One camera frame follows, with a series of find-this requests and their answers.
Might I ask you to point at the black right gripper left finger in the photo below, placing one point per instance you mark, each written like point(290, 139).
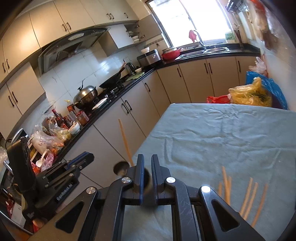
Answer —
point(97, 214)

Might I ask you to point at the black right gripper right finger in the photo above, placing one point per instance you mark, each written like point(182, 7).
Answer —
point(197, 213)

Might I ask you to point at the kitchen faucet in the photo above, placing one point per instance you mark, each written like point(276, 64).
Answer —
point(200, 40)

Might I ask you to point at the wooden chopstick on cloth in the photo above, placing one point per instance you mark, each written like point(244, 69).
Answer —
point(220, 189)
point(262, 200)
point(226, 185)
point(249, 207)
point(244, 204)

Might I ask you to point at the white small bowl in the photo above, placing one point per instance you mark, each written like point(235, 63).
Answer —
point(74, 129)

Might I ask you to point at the dark sauce bottle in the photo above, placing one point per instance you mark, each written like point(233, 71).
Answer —
point(59, 119)

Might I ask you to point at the grey-blue table cloth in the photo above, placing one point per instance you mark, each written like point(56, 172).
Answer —
point(194, 141)

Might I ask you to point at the red lid jar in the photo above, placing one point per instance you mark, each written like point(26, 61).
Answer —
point(82, 117)

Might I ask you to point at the steel pot with lid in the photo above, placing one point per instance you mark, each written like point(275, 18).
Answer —
point(86, 98)

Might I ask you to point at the white plate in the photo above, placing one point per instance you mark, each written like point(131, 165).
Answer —
point(100, 103)

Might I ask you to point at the red plastic bag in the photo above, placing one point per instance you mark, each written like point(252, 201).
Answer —
point(224, 99)

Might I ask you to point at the black wok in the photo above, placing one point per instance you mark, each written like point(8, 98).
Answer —
point(111, 82)

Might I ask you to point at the yellow plastic bag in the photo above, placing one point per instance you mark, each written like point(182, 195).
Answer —
point(251, 94)

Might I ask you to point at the blue plastic bag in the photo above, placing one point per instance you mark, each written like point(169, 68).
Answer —
point(278, 99)

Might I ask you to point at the black kettle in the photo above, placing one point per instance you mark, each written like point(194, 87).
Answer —
point(130, 68)

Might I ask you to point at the range hood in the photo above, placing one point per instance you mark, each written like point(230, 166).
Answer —
point(68, 46)

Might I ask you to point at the red basin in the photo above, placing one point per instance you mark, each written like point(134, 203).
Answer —
point(172, 55)

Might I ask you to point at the silver rice cooker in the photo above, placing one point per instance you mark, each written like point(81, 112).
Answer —
point(149, 58)

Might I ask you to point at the pink cloth on faucet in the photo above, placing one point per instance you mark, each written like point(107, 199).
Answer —
point(192, 36)

